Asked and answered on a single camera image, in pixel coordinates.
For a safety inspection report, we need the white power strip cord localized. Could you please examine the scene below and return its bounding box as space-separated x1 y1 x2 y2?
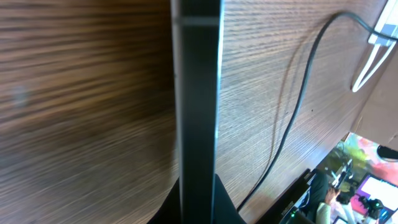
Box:
351 42 397 93

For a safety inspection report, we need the blue Galaxy smartphone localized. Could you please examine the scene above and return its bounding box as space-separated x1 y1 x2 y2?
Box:
170 0 224 223

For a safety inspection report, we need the person in background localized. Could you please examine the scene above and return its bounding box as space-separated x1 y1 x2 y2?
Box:
302 171 340 224

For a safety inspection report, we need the colourful background desk clutter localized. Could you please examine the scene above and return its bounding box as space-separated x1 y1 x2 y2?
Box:
317 133 397 223

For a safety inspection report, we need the white power strip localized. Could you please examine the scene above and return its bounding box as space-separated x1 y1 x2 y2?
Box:
368 0 398 47

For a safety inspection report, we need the black USB charging cable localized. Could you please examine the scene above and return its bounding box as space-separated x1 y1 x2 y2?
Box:
236 11 398 213

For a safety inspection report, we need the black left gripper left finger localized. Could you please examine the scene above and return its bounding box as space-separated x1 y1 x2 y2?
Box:
147 179 181 224

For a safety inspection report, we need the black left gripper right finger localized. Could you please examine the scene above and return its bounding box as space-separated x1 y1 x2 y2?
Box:
213 174 246 224

